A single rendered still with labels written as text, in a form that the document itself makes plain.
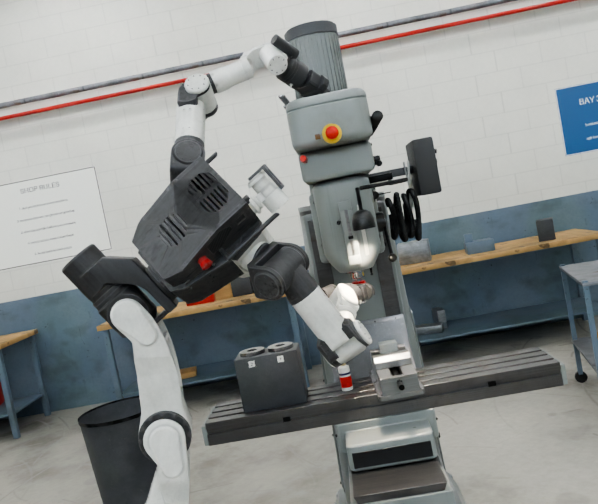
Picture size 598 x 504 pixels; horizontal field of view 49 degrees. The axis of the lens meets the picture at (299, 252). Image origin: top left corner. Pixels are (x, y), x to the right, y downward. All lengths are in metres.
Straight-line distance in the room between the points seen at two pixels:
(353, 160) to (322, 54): 0.50
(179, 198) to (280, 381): 0.83
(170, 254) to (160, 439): 0.50
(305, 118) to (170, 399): 0.92
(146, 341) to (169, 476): 0.37
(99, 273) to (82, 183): 5.14
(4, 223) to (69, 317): 1.16
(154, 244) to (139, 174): 5.03
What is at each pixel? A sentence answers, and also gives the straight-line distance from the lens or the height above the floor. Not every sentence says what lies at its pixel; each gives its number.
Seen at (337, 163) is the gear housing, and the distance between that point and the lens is 2.13.
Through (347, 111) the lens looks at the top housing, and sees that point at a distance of 2.05.
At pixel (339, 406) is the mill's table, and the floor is 0.88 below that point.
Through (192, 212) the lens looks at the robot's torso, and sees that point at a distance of 1.68.
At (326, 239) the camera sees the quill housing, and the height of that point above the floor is 1.44.
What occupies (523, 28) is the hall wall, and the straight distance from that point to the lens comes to 6.91.
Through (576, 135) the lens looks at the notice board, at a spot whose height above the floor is 1.75.
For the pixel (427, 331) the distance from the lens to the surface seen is 6.04.
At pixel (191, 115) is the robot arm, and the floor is 1.89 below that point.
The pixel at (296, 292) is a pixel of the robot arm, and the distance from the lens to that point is 1.72.
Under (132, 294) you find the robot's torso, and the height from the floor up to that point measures 1.41.
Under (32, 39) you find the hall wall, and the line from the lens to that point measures 7.29.
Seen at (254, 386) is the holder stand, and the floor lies 0.99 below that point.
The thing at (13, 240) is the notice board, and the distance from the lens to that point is 7.23.
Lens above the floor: 1.55
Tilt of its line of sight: 4 degrees down
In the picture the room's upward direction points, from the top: 11 degrees counter-clockwise
